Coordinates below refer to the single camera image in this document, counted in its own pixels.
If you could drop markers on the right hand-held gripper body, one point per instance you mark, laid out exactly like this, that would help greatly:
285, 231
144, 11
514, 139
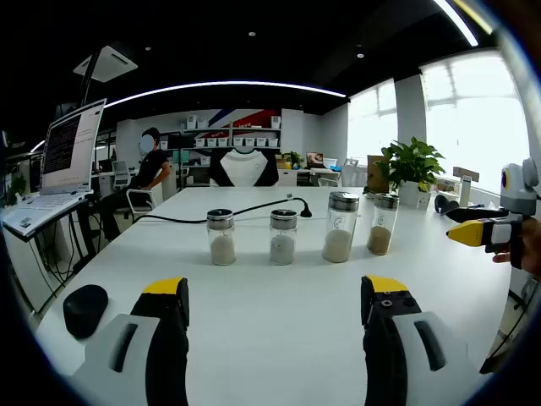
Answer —
517, 190

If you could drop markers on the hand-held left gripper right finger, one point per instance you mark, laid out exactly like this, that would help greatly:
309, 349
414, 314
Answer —
380, 338

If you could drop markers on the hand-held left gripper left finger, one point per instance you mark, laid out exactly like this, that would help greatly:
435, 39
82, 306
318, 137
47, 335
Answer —
169, 338

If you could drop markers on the tall seasoning bottle brown powder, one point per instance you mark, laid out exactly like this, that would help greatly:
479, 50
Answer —
378, 241

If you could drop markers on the tall seasoning bottle white powder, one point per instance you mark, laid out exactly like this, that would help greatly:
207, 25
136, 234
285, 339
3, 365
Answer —
337, 245

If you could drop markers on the short glass seasoning bottle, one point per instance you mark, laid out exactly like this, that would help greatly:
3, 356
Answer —
282, 249
222, 249

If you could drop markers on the person's right hand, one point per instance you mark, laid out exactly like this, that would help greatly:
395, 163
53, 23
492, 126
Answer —
532, 249

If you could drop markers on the black headphones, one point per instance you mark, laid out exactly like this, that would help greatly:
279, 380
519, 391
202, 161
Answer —
441, 205

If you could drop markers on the green plant in white pot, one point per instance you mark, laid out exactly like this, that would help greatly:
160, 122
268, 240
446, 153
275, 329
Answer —
412, 165

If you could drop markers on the black round speaker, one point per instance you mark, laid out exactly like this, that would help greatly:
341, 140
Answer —
84, 311

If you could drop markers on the brown cardboard box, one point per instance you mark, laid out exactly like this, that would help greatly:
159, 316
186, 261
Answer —
374, 169

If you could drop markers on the white office chair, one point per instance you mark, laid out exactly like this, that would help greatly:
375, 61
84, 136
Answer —
139, 199

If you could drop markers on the black laptop stand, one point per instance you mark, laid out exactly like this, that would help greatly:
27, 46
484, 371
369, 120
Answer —
42, 232

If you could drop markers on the small lit screen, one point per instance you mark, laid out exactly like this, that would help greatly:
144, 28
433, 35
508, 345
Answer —
315, 159

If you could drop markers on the straight ceiling light strip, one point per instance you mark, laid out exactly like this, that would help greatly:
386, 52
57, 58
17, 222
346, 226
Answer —
460, 25

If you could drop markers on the black and white chair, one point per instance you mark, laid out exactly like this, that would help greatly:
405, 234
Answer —
243, 169

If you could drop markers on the small green plant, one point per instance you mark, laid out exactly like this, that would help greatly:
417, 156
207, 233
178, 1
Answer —
292, 158
17, 186

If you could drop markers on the shelf of white storage boxes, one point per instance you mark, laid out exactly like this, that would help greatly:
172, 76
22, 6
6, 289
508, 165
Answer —
253, 141

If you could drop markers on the white open laptop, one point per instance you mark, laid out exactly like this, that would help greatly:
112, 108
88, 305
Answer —
67, 148

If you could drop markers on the curved ceiling light strip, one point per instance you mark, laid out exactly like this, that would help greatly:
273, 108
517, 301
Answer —
236, 83

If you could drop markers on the ceiling air conditioner unit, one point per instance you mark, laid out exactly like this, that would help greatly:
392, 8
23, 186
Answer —
110, 63

